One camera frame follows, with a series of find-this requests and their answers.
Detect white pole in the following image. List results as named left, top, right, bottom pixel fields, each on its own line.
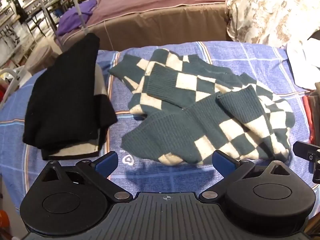
left=69, top=0, right=93, bottom=35

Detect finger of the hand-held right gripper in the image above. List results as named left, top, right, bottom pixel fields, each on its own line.
left=292, top=141, right=320, bottom=184

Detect cluttered storage shelves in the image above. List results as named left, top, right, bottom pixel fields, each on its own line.
left=0, top=0, right=75, bottom=67

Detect white metal rail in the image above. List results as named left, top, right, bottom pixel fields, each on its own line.
left=0, top=66, right=25, bottom=105

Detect green and cream checkered sweater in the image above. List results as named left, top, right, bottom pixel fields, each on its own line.
left=107, top=48, right=295, bottom=166

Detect purple cloth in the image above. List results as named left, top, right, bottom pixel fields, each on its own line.
left=56, top=0, right=98, bottom=37

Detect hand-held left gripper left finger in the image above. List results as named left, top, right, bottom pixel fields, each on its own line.
left=40, top=151, right=131, bottom=203

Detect cream floral quilt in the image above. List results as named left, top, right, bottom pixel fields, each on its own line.
left=209, top=0, right=320, bottom=48

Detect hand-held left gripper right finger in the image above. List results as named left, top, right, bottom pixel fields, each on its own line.
left=198, top=150, right=292, bottom=202

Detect white cloth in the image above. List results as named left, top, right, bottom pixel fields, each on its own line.
left=286, top=29, right=320, bottom=90

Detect beige round stool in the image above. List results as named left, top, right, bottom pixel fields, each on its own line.
left=25, top=44, right=63, bottom=75

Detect black and cream folded garment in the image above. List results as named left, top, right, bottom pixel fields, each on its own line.
left=22, top=33, right=118, bottom=161

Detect red cloth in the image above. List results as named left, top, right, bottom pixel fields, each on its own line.
left=302, top=95, right=317, bottom=145

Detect blue plaid blanket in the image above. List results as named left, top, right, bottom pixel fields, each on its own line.
left=0, top=41, right=319, bottom=205

